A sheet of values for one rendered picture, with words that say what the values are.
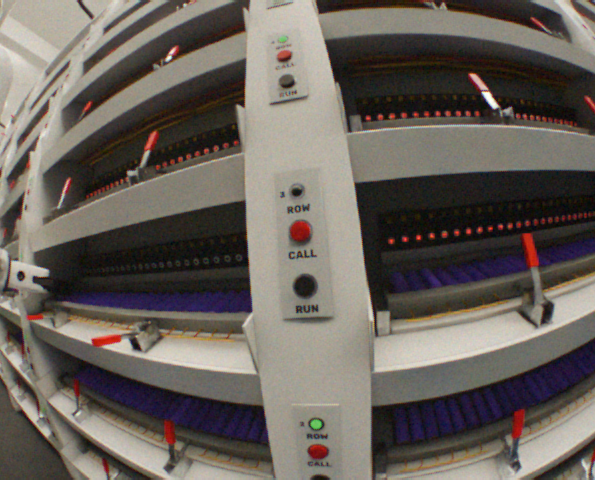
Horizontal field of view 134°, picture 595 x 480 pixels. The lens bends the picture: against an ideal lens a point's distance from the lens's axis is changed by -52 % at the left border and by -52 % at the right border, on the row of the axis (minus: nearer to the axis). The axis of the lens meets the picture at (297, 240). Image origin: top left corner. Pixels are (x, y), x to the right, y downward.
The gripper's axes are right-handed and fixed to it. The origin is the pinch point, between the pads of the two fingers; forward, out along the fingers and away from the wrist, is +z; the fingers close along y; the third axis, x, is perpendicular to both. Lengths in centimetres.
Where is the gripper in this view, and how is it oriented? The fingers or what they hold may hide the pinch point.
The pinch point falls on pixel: (61, 288)
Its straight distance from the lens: 66.5
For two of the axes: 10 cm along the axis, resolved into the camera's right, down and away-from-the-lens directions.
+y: -9.7, 1.1, 2.3
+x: 0.4, 9.5, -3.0
